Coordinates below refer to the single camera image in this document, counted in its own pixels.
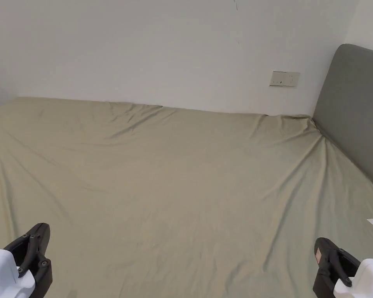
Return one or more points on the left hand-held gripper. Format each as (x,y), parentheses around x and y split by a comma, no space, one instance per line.
(3,273)

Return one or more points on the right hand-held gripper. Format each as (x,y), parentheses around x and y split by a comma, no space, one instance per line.
(366,279)

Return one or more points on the bed with beige sheet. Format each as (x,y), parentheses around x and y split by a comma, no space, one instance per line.
(174,186)

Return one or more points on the grey padded headboard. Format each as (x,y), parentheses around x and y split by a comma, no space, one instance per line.
(351,102)

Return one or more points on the white wall socket plate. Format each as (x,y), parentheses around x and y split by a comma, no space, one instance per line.
(284,79)

